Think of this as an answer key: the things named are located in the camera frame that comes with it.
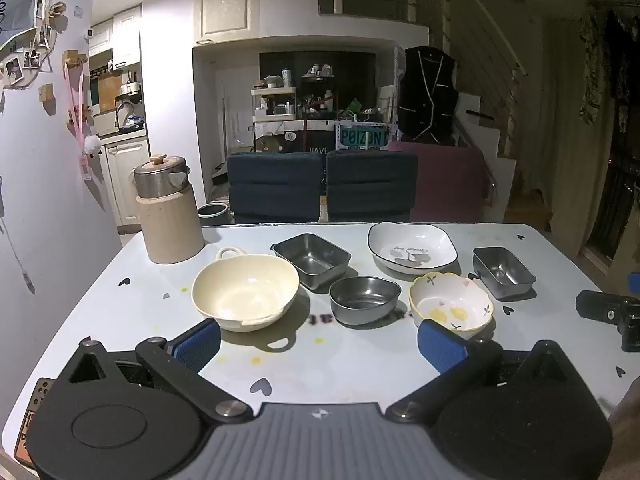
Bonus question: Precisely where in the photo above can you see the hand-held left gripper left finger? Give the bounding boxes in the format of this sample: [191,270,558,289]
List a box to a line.
[55,319,253,423]

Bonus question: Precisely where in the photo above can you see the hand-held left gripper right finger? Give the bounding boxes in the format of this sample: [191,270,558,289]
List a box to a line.
[386,320,583,423]

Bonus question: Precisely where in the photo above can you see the floral bowl with yellow rim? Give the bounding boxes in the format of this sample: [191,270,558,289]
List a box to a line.
[408,272,496,333]

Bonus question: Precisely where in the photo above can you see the cream bowl with handles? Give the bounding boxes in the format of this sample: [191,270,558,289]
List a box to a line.
[191,246,301,332]

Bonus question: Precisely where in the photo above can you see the round steel bowl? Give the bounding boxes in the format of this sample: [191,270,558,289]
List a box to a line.
[328,276,402,327]

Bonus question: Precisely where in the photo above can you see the small steel rectangular container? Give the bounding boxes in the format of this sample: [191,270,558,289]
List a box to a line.
[468,246,537,301]

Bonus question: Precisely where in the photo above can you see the white plate with dark rim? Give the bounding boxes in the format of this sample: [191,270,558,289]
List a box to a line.
[367,221,459,276]

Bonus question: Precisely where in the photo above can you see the large steel rectangular container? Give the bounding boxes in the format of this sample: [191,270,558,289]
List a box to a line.
[271,233,352,291]

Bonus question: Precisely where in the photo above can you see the cardboard box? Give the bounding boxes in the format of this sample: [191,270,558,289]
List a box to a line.
[505,195,552,226]

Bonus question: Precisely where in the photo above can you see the beige jug with steel lid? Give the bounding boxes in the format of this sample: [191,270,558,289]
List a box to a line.
[133,154,206,265]

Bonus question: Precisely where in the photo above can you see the grey trash bin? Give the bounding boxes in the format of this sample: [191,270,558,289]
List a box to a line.
[197,202,231,229]

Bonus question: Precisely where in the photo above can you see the maroon chair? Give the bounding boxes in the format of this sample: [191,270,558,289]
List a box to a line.
[387,141,493,223]

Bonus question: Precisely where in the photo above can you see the dark blue chair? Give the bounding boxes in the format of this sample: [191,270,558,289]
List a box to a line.
[226,151,326,224]
[325,150,418,223]

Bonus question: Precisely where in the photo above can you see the white kitchen base cabinets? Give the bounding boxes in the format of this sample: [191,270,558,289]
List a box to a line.
[95,130,151,233]

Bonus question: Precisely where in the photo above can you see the dark orange-edged board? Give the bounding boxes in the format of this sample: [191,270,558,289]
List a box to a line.
[14,377,57,466]

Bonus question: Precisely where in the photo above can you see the white staircase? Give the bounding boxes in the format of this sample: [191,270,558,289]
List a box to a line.
[457,92,518,221]

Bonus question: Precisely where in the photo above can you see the floral curtain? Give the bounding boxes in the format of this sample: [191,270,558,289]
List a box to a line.
[577,2,640,126]

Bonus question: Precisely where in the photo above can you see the teal sign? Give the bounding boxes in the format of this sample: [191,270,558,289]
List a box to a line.
[334,122,390,152]

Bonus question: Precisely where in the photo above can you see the black vest with white trim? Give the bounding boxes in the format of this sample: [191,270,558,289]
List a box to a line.
[396,46,460,143]

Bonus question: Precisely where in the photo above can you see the cluttered storage shelf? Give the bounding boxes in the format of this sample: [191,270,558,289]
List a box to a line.
[250,52,396,153]

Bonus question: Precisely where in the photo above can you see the pink lanyard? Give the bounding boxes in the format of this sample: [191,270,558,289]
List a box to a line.
[62,62,103,181]

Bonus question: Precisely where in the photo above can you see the white wall cabinet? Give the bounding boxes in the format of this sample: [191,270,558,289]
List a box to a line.
[194,0,262,41]

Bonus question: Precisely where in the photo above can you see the wall photo collage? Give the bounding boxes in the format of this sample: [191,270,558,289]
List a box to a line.
[0,0,68,91]

